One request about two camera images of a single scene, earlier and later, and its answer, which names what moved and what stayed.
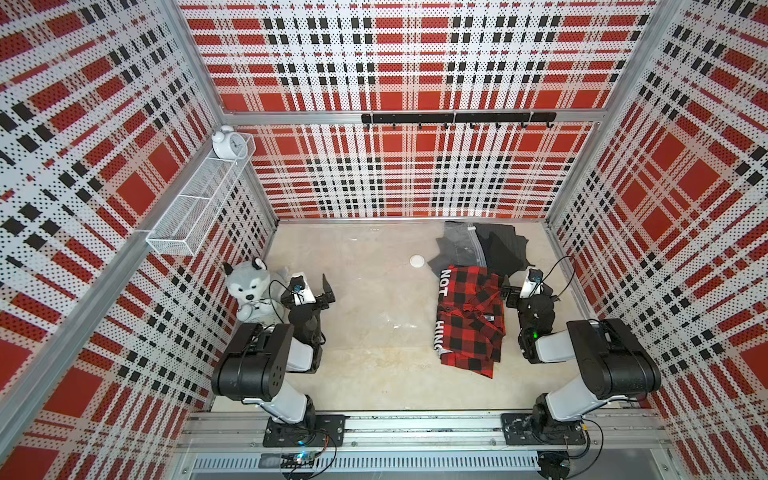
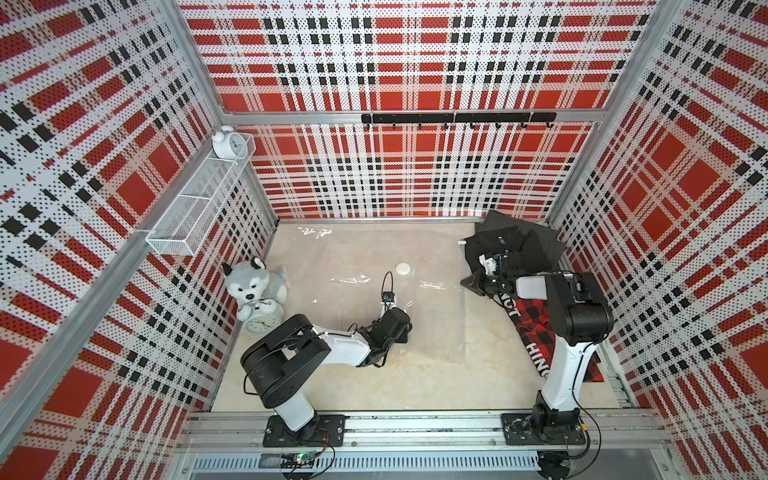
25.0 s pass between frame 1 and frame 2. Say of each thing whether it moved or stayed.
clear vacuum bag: moved
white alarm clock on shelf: stayed
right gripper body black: moved
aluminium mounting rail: stayed
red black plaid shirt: moved
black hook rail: stayed
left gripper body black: moved
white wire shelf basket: stayed
